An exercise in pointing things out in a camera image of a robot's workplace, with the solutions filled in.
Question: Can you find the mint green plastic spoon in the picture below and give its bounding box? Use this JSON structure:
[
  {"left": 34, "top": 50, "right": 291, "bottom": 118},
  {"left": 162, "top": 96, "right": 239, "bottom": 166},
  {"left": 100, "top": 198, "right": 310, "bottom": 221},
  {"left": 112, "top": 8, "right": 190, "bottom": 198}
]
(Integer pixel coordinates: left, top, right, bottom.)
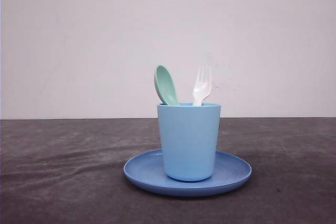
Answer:
[{"left": 154, "top": 65, "right": 180, "bottom": 106}]

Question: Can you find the white plastic fork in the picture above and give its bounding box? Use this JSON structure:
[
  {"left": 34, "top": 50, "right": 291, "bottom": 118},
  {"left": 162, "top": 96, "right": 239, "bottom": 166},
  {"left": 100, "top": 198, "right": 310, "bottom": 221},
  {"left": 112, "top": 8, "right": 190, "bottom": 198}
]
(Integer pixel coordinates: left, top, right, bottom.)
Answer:
[{"left": 193, "top": 66, "right": 212, "bottom": 106}]

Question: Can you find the light blue plastic cup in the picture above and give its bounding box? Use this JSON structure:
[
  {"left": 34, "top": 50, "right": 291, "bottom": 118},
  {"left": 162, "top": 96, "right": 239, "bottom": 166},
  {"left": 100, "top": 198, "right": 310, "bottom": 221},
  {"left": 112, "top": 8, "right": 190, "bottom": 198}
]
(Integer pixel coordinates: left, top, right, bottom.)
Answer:
[{"left": 157, "top": 103, "right": 222, "bottom": 182}]

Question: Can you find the blue plastic plate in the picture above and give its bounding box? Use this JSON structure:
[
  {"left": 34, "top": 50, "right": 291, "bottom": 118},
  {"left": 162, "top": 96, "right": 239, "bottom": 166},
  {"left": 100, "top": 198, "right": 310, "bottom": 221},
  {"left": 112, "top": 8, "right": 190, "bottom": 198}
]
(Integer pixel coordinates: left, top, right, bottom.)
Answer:
[{"left": 123, "top": 149, "right": 252, "bottom": 197}]

